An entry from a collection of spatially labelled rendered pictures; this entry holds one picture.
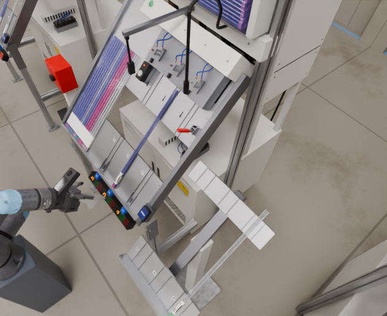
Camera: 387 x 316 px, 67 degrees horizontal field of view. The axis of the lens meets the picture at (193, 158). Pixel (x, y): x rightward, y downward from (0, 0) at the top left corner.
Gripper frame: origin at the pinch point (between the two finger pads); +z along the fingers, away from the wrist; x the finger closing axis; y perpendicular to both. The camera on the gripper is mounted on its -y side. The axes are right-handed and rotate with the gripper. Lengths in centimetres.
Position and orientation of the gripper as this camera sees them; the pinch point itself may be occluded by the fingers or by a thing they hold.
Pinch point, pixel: (95, 189)
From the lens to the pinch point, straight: 126.8
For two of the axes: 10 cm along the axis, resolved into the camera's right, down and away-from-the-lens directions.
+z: 5.3, 0.2, 8.5
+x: 7.8, 3.6, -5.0
